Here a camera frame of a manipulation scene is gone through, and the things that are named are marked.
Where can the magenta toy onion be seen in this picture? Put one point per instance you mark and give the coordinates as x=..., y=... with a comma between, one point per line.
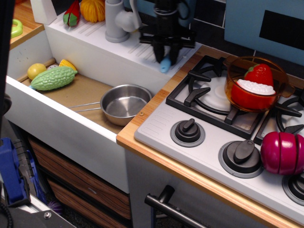
x=283, y=153

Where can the middle black stove knob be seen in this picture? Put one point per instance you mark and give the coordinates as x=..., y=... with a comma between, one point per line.
x=241, y=159

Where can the red bowl with rice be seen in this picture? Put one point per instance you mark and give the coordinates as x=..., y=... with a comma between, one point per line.
x=252, y=95

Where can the green plastic cutting board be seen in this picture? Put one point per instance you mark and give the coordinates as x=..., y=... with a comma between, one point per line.
x=17, y=28

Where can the grey toy faucet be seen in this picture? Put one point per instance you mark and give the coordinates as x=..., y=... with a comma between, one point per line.
x=119, y=22

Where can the purple striped ball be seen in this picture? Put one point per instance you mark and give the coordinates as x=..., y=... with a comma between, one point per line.
x=56, y=206

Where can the yellow toy lemon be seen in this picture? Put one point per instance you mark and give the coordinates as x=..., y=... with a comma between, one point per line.
x=35, y=69

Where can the orange toy pumpkin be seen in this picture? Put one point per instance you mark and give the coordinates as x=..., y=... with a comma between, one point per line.
x=93, y=10

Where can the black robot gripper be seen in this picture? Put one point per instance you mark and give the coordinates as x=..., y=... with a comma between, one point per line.
x=167, y=30

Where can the white toy sink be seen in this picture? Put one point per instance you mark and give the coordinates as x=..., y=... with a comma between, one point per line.
x=52, y=117

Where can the black stove knob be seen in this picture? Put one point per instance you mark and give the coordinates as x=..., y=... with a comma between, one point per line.
x=188, y=133
x=293, y=187
x=241, y=159

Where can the black stove grate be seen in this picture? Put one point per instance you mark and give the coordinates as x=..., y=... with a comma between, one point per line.
x=201, y=94

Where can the upper wooden drawer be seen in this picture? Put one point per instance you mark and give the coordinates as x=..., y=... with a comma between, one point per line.
x=81, y=181

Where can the stainless steel pan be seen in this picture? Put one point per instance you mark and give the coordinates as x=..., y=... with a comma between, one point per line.
x=118, y=106

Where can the grey toy stove top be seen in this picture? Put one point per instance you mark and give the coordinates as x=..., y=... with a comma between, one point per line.
x=265, y=189

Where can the blue clamp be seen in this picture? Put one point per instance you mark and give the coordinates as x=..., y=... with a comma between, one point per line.
x=17, y=172

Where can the light blue toy microwave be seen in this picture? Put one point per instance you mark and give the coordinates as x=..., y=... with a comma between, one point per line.
x=274, y=27

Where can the left black stove knob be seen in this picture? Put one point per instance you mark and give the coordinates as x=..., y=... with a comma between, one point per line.
x=188, y=133

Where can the right black stove knob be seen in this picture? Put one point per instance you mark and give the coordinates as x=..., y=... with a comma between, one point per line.
x=293, y=187

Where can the green toy bitter gourd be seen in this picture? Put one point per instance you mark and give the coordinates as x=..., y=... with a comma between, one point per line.
x=54, y=78

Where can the grey spatula blue handle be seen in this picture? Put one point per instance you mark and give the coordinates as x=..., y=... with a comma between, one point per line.
x=165, y=64

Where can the red green toy pepper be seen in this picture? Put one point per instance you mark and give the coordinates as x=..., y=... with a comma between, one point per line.
x=72, y=15

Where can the orange transparent pot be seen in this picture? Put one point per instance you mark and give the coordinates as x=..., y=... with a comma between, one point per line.
x=238, y=66

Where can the wooden drawer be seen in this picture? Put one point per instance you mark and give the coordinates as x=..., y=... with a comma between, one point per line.
x=81, y=181
x=97, y=216

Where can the black oven door handle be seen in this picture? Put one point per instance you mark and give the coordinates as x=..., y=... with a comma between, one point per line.
x=161, y=203

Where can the lower wooden drawer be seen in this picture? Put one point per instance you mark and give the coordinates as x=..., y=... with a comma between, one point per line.
x=97, y=216

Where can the red toy strawberry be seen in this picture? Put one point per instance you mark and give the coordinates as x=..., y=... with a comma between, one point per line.
x=261, y=74

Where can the yellow toy corn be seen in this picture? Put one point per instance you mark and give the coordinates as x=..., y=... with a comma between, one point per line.
x=66, y=63

